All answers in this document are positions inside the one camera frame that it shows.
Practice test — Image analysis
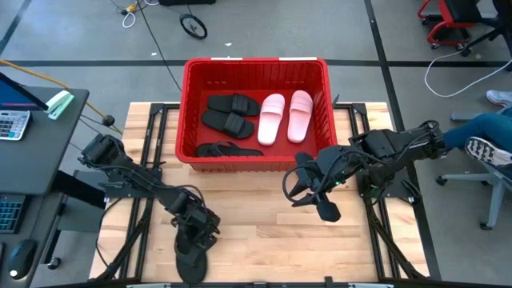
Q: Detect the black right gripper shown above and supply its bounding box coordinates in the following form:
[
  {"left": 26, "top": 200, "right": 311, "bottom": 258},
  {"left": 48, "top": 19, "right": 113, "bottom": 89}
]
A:
[{"left": 287, "top": 144, "right": 363, "bottom": 223}]

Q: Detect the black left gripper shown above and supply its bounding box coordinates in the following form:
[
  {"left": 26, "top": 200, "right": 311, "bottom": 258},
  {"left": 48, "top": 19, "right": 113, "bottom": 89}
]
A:
[{"left": 170, "top": 194, "right": 222, "bottom": 257}]

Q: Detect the black flip-flop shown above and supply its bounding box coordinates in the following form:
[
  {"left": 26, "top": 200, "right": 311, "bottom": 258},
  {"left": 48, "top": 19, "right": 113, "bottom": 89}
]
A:
[
  {"left": 194, "top": 140, "right": 265, "bottom": 158},
  {"left": 174, "top": 235, "right": 209, "bottom": 286}
]

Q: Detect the pink slide sandal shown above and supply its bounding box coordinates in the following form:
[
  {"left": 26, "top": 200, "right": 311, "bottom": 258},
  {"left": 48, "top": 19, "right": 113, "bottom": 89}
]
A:
[
  {"left": 286, "top": 90, "right": 314, "bottom": 144},
  {"left": 257, "top": 93, "right": 286, "bottom": 147}
]

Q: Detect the black ribbed-strap slide sandal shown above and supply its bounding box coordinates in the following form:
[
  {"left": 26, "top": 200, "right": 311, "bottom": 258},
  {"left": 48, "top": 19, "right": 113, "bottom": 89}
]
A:
[
  {"left": 200, "top": 110, "right": 256, "bottom": 141},
  {"left": 206, "top": 93, "right": 262, "bottom": 118}
]

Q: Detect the red plastic bin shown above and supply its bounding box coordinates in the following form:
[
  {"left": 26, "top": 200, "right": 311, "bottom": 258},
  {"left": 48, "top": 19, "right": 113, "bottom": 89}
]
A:
[{"left": 174, "top": 57, "right": 339, "bottom": 173}]

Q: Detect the black table edge bar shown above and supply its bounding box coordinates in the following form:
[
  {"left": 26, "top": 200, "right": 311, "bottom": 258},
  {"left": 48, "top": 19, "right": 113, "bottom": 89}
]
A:
[{"left": 39, "top": 275, "right": 512, "bottom": 288}]

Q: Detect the person's black patterned shoe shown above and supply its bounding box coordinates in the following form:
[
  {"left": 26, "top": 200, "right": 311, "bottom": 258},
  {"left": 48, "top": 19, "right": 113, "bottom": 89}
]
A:
[{"left": 463, "top": 136, "right": 512, "bottom": 169}]

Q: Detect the black computer mouse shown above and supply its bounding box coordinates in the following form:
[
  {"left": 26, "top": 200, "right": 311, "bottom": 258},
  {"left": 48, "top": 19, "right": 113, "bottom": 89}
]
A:
[{"left": 7, "top": 238, "right": 38, "bottom": 281}]

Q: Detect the black desk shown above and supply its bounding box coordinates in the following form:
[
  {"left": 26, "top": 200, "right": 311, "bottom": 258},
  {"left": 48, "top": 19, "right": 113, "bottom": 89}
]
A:
[{"left": 0, "top": 86, "right": 90, "bottom": 288}]

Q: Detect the person's leg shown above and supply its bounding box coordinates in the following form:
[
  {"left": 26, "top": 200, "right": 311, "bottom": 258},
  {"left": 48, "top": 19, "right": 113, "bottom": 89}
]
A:
[{"left": 442, "top": 106, "right": 512, "bottom": 155}]

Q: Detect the grey swivel chair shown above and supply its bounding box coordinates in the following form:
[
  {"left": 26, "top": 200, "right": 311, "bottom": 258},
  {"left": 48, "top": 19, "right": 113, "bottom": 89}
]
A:
[{"left": 435, "top": 111, "right": 512, "bottom": 231}]

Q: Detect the black backlit keyboard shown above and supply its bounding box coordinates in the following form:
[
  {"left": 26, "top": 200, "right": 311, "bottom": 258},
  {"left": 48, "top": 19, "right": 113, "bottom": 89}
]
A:
[{"left": 0, "top": 194, "right": 26, "bottom": 235}]

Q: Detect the mint green stapler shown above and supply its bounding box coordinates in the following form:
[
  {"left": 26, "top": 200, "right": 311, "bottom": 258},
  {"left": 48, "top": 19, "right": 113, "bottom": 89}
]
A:
[{"left": 45, "top": 90, "right": 75, "bottom": 121}]

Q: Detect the person's grey shoe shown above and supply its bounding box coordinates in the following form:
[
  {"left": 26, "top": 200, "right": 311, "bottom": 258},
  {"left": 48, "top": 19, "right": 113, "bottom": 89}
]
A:
[{"left": 486, "top": 88, "right": 512, "bottom": 108}]

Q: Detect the grey calculator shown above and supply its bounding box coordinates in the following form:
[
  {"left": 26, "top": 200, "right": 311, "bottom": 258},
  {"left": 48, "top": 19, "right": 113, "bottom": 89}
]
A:
[{"left": 0, "top": 110, "right": 32, "bottom": 142}]

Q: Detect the black box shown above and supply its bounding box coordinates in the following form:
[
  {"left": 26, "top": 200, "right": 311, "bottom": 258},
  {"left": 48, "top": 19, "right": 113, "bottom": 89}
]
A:
[{"left": 158, "top": 0, "right": 217, "bottom": 6}]

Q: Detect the black computer monitor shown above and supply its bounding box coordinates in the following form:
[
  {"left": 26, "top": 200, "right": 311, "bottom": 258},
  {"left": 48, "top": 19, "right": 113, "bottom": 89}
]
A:
[{"left": 0, "top": 71, "right": 50, "bottom": 112}]

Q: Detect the black office chair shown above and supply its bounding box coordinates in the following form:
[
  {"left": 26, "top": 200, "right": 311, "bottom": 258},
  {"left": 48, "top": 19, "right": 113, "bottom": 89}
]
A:
[{"left": 459, "top": 0, "right": 512, "bottom": 73}]

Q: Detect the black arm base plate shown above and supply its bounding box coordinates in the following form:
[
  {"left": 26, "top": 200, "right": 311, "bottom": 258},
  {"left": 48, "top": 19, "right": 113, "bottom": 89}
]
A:
[
  {"left": 104, "top": 166, "right": 163, "bottom": 200},
  {"left": 358, "top": 159, "right": 417, "bottom": 200}
]

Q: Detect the black aluminium table frame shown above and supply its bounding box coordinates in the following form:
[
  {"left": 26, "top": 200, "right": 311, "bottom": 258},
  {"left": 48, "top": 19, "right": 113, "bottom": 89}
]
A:
[
  {"left": 90, "top": 102, "right": 185, "bottom": 281},
  {"left": 334, "top": 102, "right": 431, "bottom": 281}
]

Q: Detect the white floor cable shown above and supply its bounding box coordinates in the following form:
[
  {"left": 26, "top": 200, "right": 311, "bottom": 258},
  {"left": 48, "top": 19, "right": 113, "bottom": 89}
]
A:
[{"left": 423, "top": 50, "right": 512, "bottom": 99}]

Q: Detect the black floor cable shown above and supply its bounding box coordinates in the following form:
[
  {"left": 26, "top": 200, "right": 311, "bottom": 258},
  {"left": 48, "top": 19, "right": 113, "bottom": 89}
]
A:
[{"left": 137, "top": 0, "right": 184, "bottom": 94}]

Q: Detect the orange cable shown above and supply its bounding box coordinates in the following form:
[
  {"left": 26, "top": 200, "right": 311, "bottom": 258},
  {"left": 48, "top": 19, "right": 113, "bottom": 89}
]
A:
[{"left": 0, "top": 58, "right": 123, "bottom": 135}]

